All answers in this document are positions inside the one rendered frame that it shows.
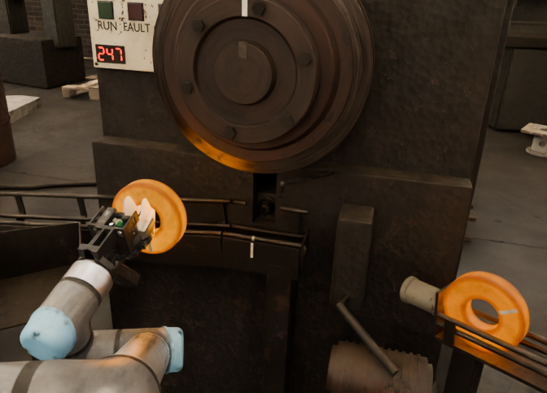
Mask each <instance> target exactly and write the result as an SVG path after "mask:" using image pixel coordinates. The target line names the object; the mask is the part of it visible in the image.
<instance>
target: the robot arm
mask: <svg viewBox="0 0 547 393"><path fill-rule="evenodd" d="M99 213H101V216H100V217H99V219H98V220H97V221H96V222H95V223H94V220H95V218H96V217H97V216H98V214H99ZM87 225H88V227H89V230H90V233H91V236H92V238H93V239H92V240H91V241H90V243H89V244H83V243H82V244H81V245H80V246H79V247H78V249H77V250H78V252H79V254H80V257H79V259H78V260H77V261H76V262H75V263H73V265H72V266H71V268H70V269H69V270H68V271H67V272H66V273H65V275H64V276H63V278H62V279H61V280H60V281H59V283H58V284H57V285H56V286H55V288H54V289H53V290H52V291H51V292H50V294H49V295H48V296H47V298H46V299H45V300H44V302H43V303H42V305H41V306H40V307H39V308H38V309H37V310H36V311H35V312H34V313H33V314H32V316H31V317H30V319H29V321H28V323H27V325H26V326H25V327H24V329H23V330H22V332H21V334H20V342H21V344H22V346H23V348H25V349H27V350H28V353H29V354H30V355H32V356H34V357H36V358H38V359H39V360H31V361H15V362H0V393H161V388H160V383H161V380H162V378H163V376H164V374H167V373H172V372H178V371H180V370H181V369H182V366H183V355H184V338H183V331H182V329H180V328H178V327H166V326H162V327H160V328H142V329H122V330H92V329H91V325H90V319H91V317H92V316H93V315H94V313H95V312H96V310H97V309H98V307H99V305H100V304H101V303H102V302H103V300H104V299H105V297H106V296H107V294H108V292H109V291H110V289H111V288H112V285H113V282H115V283H116V284H117V285H119V286H123V287H131V286H135V287H137V285H138V280H139V277H140V274H138V273H136V272H135V271H134V270H132V269H130V268H128V267H127V266H125V265H124V264H122V263H124V262H125V261H126V260H132V259H133V258H135V257H138V253H140V252H141V251H142V249H143V250H145V249H146V248H147V245H148V244H149V243H150V242H151V240H152V239H153V238H154V234H155V209H153V208H152V207H151V206H150V204H149V203H148V201H147V199H143V200H142V203H141V205H139V206H136V204H135V203H134V201H133V200H132V199H131V197H130V196H127V197H126V198H125V199H124V207H123V212H117V210H116V208H113V207H108V208H107V209H106V211H105V208H104V206H102V207H101V208H100V209H99V210H98V212H97V213H96V214H95V215H94V217H93V218H92V219H91V221H90V222H89V223H88V224H87Z"/></svg>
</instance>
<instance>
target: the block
mask: <svg viewBox="0 0 547 393"><path fill-rule="evenodd" d="M374 217H375V210H374V208H373V207H369V206H362V205H356V204H350V203H345V204H343V206H342V207H341V210H340V213H339V218H338V220H337V227H336V235H335V252H334V261H333V269H332V278H331V287H330V305H331V306H333V307H335V301H336V300H337V299H338V298H339V297H340V296H341V295H343V294H348V295H349V296H350V300H349V301H348V302H347V303H346V304H345V307H346V308H347V309H349V310H354V311H360V310H361V309H362V307H363V303H364V297H365V286H366V280H367V273H368V267H369V260H370V248H371V242H372V235H373V228H374Z"/></svg>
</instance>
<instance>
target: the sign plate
mask: <svg viewBox="0 0 547 393"><path fill-rule="evenodd" d="M98 2H111V3H112V17H113V18H99V14H98ZM162 2H163V0H87V4H88V12H89V20H90V35H91V42H92V51H93V58H94V66H95V67H96V68H115V69H124V70H134V71H144V72H154V68H153V61H152V42H153V34H154V29H155V22H156V19H157V15H158V13H159V5H162ZM128 3H134V4H142V20H129V11H128ZM99 46H101V47H102V48H98V47H99ZM116 48H120V50H121V52H122V55H121V54H120V50H116ZM103 49H104V53H103ZM106 49H107V52H106ZM112 49H113V54H112V55H113V58H114V60H112V55H108V54H111V53H112ZM99 53H103V55H99ZM98 55H99V58H100V59H104V60H100V59H99V58H98ZM121 56H122V60H121V58H120V57H121Z"/></svg>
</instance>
